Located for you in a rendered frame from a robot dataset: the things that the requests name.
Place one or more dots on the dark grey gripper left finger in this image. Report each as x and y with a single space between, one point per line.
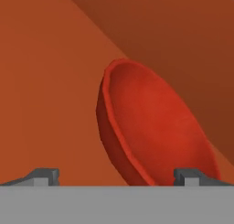
42 174

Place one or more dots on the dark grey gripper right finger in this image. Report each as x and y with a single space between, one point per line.
189 174

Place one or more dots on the red bowl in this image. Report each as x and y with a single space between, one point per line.
158 124

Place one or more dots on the brown wooden cabinet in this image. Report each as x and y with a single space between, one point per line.
48 81

